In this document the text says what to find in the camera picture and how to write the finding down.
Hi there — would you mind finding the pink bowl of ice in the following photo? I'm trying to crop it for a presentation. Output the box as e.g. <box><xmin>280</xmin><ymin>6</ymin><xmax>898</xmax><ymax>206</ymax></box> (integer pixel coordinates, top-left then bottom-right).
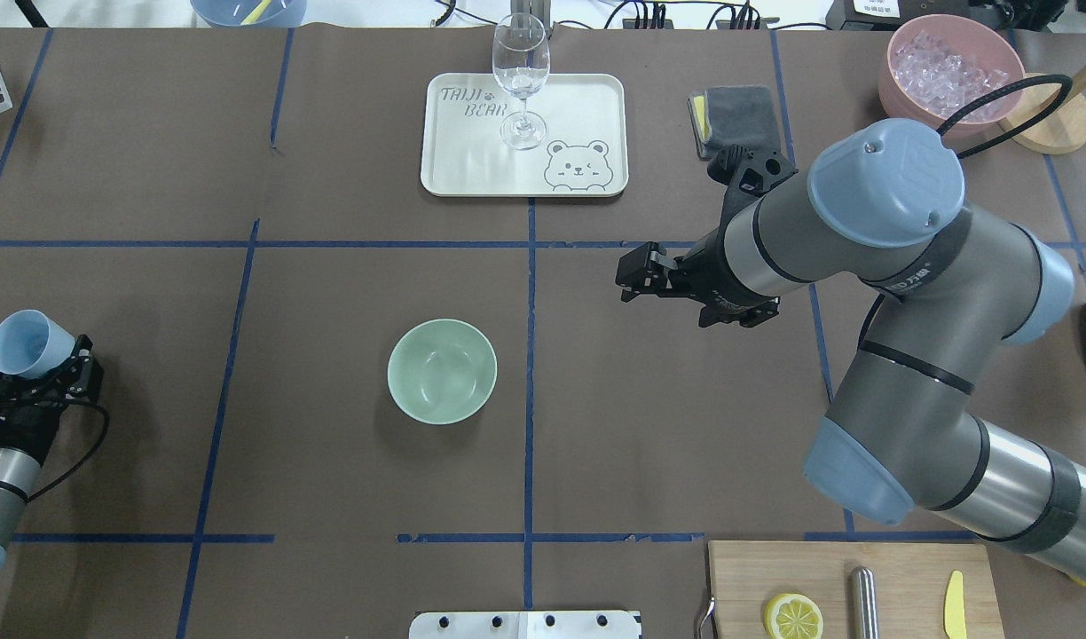
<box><xmin>877</xmin><ymin>13</ymin><xmax>1025</xmax><ymax>129</ymax></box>

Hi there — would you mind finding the green ceramic bowl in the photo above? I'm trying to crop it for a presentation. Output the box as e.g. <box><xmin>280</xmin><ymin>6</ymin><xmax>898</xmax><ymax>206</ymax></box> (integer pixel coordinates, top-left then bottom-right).
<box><xmin>386</xmin><ymin>317</ymin><xmax>498</xmax><ymax>426</ymax></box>

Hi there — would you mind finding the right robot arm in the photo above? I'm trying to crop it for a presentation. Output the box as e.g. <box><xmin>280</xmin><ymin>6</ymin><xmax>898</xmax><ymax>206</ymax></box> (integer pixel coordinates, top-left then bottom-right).
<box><xmin>616</xmin><ymin>118</ymin><xmax>1086</xmax><ymax>582</ymax></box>

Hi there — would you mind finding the light blue plastic cup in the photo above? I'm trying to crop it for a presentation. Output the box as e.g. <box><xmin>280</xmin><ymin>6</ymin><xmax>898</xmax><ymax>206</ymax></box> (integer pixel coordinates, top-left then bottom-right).
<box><xmin>0</xmin><ymin>309</ymin><xmax>75</xmax><ymax>380</ymax></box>

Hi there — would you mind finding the wooden cutting board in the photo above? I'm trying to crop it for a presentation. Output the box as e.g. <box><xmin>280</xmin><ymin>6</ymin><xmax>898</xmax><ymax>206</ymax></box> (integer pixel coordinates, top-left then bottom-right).
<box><xmin>708</xmin><ymin>540</ymin><xmax>1005</xmax><ymax>638</ymax></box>

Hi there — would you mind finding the clear wine glass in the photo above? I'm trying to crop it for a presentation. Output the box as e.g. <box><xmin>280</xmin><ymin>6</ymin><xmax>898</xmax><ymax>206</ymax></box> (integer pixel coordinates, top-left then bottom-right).
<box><xmin>492</xmin><ymin>12</ymin><xmax>551</xmax><ymax>151</ymax></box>

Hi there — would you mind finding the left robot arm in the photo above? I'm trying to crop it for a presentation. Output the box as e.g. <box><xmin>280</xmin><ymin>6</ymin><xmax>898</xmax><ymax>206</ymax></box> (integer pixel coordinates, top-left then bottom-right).
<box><xmin>0</xmin><ymin>335</ymin><xmax>109</xmax><ymax>571</ymax></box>

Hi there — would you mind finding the grey folded cloth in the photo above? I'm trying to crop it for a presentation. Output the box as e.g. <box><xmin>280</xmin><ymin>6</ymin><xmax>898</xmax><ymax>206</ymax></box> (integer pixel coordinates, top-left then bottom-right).
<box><xmin>689</xmin><ymin>85</ymin><xmax>781</xmax><ymax>161</ymax></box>

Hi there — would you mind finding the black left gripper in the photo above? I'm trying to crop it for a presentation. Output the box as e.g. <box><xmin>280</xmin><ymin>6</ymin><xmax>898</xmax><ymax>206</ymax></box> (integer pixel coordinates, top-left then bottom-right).
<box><xmin>0</xmin><ymin>333</ymin><xmax>105</xmax><ymax>462</ymax></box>

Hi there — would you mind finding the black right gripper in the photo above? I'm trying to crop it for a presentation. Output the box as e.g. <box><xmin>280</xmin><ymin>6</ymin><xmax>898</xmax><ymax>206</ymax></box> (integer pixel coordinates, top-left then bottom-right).
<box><xmin>616</xmin><ymin>227</ymin><xmax>779</xmax><ymax>328</ymax></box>

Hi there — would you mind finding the wooden cup stand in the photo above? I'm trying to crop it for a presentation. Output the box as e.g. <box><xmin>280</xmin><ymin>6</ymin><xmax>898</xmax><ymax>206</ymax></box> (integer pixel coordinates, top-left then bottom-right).
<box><xmin>1000</xmin><ymin>65</ymin><xmax>1086</xmax><ymax>156</ymax></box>

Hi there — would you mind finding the steel muddler rod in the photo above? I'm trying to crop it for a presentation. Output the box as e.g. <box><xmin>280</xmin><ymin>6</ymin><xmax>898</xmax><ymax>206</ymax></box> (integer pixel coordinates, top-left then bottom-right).
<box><xmin>850</xmin><ymin>565</ymin><xmax>880</xmax><ymax>638</ymax></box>

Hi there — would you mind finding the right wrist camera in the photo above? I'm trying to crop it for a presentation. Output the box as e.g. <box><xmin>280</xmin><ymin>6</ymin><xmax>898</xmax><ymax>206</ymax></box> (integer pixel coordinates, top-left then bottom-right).
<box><xmin>706</xmin><ymin>145</ymin><xmax>799</xmax><ymax>198</ymax></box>

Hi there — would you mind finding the white bear serving tray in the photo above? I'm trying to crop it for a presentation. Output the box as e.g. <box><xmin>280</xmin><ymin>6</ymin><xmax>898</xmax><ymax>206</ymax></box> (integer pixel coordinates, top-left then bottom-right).
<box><xmin>421</xmin><ymin>73</ymin><xmax>629</xmax><ymax>198</ymax></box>

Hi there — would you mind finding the yellow plastic knife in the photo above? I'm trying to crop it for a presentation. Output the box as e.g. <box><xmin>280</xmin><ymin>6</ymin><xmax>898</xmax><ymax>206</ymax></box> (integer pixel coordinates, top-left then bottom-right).
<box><xmin>943</xmin><ymin>571</ymin><xmax>968</xmax><ymax>639</ymax></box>

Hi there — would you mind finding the lemon half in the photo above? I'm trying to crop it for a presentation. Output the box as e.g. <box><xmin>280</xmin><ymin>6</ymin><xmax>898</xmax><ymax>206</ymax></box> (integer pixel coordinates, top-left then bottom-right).
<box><xmin>763</xmin><ymin>592</ymin><xmax>824</xmax><ymax>639</ymax></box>

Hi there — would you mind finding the blue plastic basin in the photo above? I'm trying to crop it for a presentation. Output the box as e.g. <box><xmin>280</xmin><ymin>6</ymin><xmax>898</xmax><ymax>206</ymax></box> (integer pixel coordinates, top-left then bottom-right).
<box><xmin>189</xmin><ymin>1</ymin><xmax>310</xmax><ymax>28</ymax></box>

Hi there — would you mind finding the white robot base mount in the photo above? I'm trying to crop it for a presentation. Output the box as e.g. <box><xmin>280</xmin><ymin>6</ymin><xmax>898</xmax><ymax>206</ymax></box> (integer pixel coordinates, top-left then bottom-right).
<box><xmin>408</xmin><ymin>610</ymin><xmax>643</xmax><ymax>638</ymax></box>

